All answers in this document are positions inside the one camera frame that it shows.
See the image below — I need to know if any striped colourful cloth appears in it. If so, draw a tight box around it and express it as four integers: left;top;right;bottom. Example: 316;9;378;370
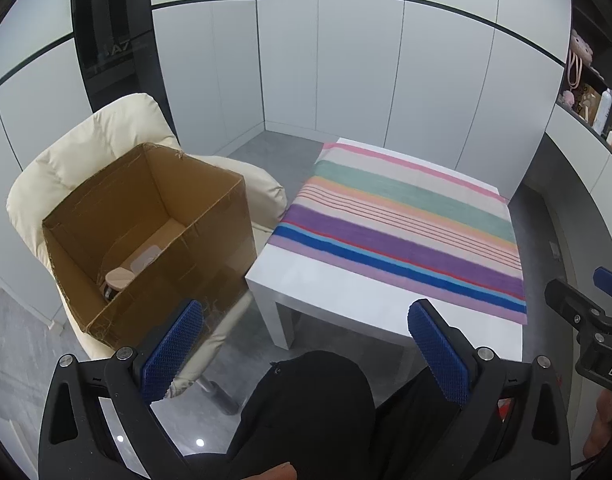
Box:
268;141;529;326

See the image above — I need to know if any black glass panel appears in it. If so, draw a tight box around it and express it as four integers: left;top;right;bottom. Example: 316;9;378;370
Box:
70;0;179;136

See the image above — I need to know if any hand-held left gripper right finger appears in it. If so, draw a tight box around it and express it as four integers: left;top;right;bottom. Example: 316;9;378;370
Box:
407;298;572;480

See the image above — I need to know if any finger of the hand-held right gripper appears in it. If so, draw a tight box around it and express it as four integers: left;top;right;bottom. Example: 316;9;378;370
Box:
593;266;612;307
545;279;612;345

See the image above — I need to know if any brown patterned bag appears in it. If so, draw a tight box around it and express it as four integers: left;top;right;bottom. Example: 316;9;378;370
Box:
575;85;603;121

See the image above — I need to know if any cream padded chair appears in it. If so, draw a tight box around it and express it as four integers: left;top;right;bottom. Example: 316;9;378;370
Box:
6;92;289;417

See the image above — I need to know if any white table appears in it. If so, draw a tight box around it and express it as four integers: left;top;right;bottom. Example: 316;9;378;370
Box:
245;137;529;396

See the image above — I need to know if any tall white bottle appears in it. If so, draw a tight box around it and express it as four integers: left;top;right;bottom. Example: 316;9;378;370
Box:
592;89;612;136

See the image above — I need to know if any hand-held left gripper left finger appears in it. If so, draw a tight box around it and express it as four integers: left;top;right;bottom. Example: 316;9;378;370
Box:
38;299;205;480

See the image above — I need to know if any person's right hand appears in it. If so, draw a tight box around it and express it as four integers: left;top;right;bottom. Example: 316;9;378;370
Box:
583;389;612;461

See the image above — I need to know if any brown cardboard box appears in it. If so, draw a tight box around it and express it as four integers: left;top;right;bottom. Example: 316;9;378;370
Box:
42;143;259;350

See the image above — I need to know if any translucent square plastic lid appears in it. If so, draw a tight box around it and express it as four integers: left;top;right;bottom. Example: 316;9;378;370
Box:
122;245;163;273

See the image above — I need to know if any pink plush bag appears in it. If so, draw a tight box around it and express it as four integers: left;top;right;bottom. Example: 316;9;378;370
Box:
568;30;594;88

